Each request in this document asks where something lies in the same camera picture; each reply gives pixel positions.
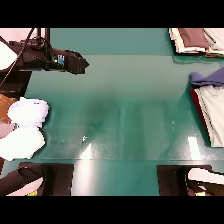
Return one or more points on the dark red garment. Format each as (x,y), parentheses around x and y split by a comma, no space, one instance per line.
(197,106)

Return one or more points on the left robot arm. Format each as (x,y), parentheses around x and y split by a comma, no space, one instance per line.
(31,58)

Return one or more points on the cream garment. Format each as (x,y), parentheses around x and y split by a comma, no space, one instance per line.
(176,41)

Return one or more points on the pale grey garment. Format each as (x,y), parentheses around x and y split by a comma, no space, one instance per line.
(216,38)

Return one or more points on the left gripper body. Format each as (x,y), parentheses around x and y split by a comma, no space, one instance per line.
(76,62)

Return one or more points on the purple garment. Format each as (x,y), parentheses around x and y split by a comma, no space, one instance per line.
(210,79)

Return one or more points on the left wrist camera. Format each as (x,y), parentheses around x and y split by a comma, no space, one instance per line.
(40,41)

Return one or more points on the white T-shirt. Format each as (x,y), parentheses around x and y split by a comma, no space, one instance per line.
(215,113)

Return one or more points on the brown garment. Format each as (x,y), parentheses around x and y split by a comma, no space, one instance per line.
(193,37)

